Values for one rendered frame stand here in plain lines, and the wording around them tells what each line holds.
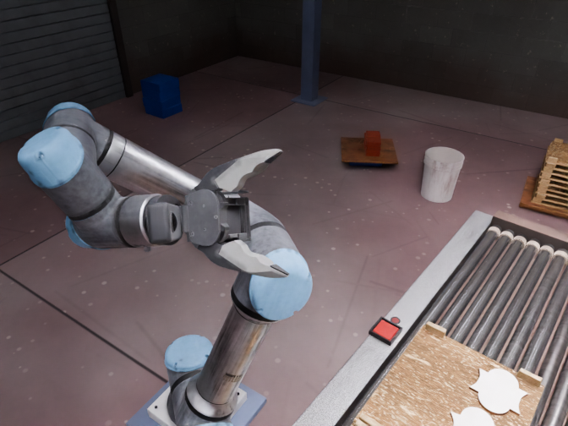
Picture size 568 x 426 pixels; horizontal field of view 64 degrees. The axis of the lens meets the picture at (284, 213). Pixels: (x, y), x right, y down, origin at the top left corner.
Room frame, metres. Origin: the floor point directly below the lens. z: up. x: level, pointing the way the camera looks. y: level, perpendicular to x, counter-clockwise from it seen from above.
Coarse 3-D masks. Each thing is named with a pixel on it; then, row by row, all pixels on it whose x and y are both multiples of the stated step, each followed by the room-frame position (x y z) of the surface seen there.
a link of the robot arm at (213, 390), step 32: (256, 224) 0.71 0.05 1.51; (288, 256) 0.63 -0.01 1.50; (256, 288) 0.58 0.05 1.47; (288, 288) 0.59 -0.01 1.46; (256, 320) 0.58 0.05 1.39; (224, 352) 0.59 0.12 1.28; (192, 384) 0.62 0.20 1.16; (224, 384) 0.58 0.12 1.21; (192, 416) 0.56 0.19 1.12; (224, 416) 0.56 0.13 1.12
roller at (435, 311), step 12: (492, 228) 1.51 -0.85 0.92; (492, 240) 1.45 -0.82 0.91; (480, 252) 1.36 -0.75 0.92; (468, 264) 1.29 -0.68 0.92; (456, 276) 1.23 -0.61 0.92; (468, 276) 1.25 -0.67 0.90; (456, 288) 1.17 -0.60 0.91; (444, 300) 1.11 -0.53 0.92; (432, 312) 1.05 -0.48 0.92; (420, 324) 1.00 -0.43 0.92; (408, 336) 0.96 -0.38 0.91; (396, 360) 0.86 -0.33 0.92; (384, 372) 0.83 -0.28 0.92; (372, 384) 0.79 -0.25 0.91; (360, 408) 0.71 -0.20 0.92; (348, 420) 0.68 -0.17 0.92
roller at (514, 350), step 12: (564, 252) 1.36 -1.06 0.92; (552, 264) 1.30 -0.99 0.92; (564, 264) 1.32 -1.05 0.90; (552, 276) 1.23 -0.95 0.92; (540, 288) 1.17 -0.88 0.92; (552, 288) 1.18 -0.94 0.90; (540, 300) 1.11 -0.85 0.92; (528, 312) 1.06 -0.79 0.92; (540, 312) 1.07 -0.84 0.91; (528, 324) 1.00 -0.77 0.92; (516, 336) 0.95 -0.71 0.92; (528, 336) 0.96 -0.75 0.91; (516, 348) 0.91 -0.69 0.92; (504, 360) 0.87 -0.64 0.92; (516, 360) 0.87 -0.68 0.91
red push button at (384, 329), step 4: (384, 320) 1.01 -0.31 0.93; (380, 324) 0.99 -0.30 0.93; (384, 324) 0.99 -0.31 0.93; (388, 324) 0.99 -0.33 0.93; (376, 328) 0.98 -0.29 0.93; (380, 328) 0.98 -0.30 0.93; (384, 328) 0.98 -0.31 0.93; (388, 328) 0.98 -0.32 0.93; (392, 328) 0.98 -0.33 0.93; (396, 328) 0.98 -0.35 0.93; (376, 332) 0.96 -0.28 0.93; (380, 332) 0.96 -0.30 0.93; (384, 332) 0.96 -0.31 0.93; (388, 332) 0.96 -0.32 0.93; (392, 332) 0.96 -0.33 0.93; (384, 336) 0.94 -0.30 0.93; (388, 336) 0.94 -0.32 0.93; (392, 336) 0.94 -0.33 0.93
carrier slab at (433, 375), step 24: (432, 336) 0.94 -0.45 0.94; (408, 360) 0.85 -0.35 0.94; (432, 360) 0.85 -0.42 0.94; (456, 360) 0.85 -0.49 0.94; (480, 360) 0.85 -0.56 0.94; (384, 384) 0.77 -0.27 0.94; (408, 384) 0.77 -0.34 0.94; (432, 384) 0.77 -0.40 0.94; (456, 384) 0.77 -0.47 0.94; (528, 384) 0.77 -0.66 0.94; (384, 408) 0.70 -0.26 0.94; (408, 408) 0.70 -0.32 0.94; (432, 408) 0.70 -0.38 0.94; (456, 408) 0.70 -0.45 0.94; (480, 408) 0.70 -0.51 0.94; (528, 408) 0.70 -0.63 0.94
